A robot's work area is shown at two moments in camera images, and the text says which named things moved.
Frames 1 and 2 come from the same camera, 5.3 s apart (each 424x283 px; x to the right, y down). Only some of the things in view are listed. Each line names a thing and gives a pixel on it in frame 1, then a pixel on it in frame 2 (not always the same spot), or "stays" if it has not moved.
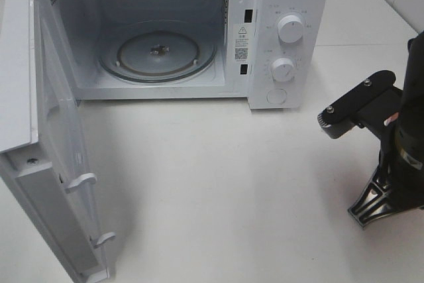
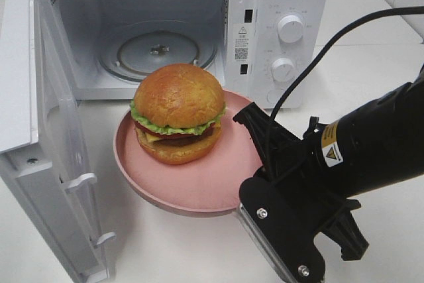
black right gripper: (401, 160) -> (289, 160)
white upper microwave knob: (290, 28) stays
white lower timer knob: (283, 69) stays
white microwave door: (43, 159) stays
